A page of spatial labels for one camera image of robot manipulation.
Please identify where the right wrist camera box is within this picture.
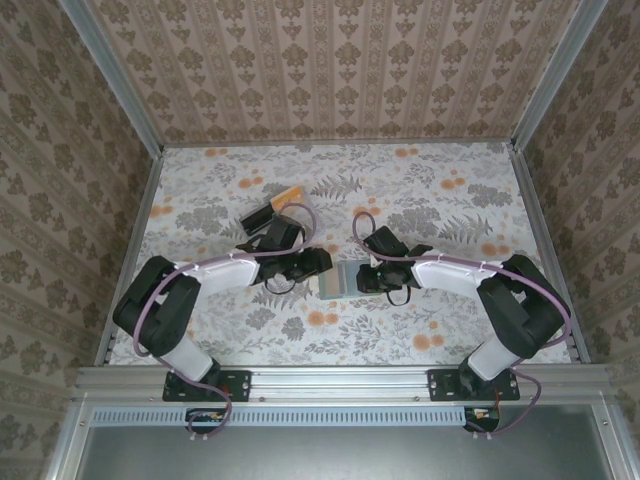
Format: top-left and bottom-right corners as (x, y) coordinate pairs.
(362, 225), (408, 258)

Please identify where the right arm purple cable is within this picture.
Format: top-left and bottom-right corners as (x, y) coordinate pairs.
(352, 211), (573, 442)

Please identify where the aluminium lower frame rail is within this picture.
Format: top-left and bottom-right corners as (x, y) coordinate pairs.
(589, 399), (634, 480)
(42, 401), (96, 480)

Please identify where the aluminium corner post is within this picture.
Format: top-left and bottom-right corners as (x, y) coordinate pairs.
(55, 0), (166, 154)
(511, 0), (610, 151)

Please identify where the wide aluminium base rail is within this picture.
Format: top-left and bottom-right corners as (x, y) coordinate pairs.
(73, 363), (617, 405)

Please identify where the thin aluminium table rail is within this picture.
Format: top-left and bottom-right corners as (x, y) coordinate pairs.
(162, 140), (516, 150)

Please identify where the grey metal sheet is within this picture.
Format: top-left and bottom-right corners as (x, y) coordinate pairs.
(74, 405), (619, 480)

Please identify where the aluminium table side rail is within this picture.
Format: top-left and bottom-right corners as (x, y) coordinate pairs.
(93, 147), (166, 366)
(509, 142), (592, 364)

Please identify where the black card stack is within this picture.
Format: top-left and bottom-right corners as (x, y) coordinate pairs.
(239, 206), (277, 235)

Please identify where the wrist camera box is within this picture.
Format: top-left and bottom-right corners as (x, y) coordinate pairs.
(263, 218), (308, 252)
(362, 225), (408, 258)

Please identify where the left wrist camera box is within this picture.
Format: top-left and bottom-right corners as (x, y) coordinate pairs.
(263, 218), (308, 252)

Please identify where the green card holder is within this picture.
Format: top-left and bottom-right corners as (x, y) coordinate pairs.
(316, 259), (367, 302)

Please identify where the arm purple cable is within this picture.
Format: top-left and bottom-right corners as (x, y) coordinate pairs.
(133, 201), (321, 442)
(352, 211), (573, 442)

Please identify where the white slotted cable duct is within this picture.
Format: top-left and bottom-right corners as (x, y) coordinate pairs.
(92, 405), (469, 428)

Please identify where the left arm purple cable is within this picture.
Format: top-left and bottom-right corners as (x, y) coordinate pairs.
(133, 201), (321, 442)

